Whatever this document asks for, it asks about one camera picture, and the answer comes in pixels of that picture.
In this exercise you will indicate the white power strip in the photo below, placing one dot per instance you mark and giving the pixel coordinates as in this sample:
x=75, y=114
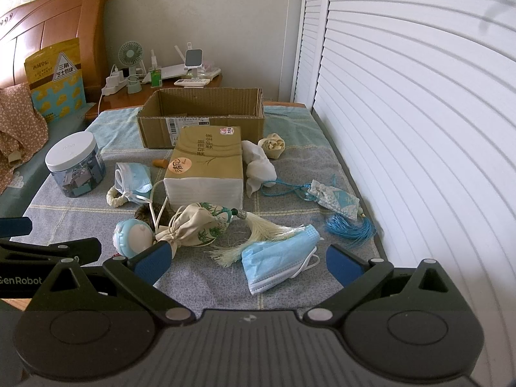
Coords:
x=114, y=82

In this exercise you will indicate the blue patterned tassel sachet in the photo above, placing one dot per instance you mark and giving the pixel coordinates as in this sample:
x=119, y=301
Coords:
x=347, y=220

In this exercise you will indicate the brown floral fabric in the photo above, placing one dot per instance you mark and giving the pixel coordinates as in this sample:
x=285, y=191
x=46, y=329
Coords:
x=24, y=130

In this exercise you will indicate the white remote control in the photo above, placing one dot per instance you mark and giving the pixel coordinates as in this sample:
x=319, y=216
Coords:
x=192, y=82

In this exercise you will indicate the green small bottle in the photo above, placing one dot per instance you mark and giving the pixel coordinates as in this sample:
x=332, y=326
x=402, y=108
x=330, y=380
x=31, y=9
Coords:
x=156, y=78

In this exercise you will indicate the clear jar white lid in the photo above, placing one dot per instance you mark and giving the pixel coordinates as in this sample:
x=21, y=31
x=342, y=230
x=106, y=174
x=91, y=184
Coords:
x=76, y=164

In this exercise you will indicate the brown cardboard box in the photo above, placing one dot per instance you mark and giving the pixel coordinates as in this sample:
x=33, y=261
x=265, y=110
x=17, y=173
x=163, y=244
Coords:
x=168, y=110

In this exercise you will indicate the cream braided hair scrunchie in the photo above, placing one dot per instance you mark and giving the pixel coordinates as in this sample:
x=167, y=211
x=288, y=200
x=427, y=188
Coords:
x=115, y=198

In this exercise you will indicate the gold tissue paper pack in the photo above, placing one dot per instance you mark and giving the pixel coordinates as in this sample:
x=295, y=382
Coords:
x=206, y=167

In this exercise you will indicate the white cloth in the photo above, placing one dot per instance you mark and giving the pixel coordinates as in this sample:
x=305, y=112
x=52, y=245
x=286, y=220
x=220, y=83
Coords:
x=259, y=169

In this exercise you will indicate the orange foam earplug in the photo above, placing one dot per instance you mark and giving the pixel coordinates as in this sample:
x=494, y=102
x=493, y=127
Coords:
x=160, y=163

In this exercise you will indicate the white louvered closet door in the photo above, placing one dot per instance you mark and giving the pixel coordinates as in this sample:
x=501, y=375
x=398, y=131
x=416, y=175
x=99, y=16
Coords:
x=418, y=97

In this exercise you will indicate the blue face mask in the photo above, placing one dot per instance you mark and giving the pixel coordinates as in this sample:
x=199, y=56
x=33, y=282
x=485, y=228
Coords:
x=133, y=182
x=266, y=264

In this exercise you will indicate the grey blue checked tablecloth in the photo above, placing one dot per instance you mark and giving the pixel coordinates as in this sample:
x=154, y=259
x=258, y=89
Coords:
x=194, y=279

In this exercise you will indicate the blue round plush toy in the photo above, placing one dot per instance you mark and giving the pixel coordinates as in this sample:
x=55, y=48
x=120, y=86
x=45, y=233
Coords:
x=131, y=237

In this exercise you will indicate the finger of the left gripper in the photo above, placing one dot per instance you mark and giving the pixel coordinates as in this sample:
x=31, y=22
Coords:
x=85, y=251
x=14, y=227

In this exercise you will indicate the pale green cup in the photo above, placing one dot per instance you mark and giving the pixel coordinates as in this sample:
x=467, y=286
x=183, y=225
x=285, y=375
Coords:
x=134, y=85

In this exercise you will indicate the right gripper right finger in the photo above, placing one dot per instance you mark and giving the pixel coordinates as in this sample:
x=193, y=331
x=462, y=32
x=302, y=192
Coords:
x=359, y=279

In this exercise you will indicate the beige fabric rose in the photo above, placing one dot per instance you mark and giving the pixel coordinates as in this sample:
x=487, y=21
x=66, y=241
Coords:
x=273, y=146

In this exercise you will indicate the brown braided hair scrunchie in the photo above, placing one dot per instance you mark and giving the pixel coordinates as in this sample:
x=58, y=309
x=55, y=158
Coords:
x=143, y=213

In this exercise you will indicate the yellow blue snack bag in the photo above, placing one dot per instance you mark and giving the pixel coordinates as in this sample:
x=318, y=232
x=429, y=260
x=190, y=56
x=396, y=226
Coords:
x=55, y=80

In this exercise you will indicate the wooden bed headboard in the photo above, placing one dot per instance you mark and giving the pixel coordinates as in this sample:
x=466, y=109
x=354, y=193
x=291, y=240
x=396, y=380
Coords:
x=29, y=28

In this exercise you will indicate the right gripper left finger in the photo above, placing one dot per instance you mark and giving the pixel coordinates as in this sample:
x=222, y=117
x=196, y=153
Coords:
x=136, y=277

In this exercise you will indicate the small green desk fan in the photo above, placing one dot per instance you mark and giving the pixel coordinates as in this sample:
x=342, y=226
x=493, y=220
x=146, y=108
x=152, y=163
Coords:
x=131, y=55

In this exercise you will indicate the phone on white stand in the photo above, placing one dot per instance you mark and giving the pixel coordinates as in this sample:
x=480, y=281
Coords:
x=193, y=60

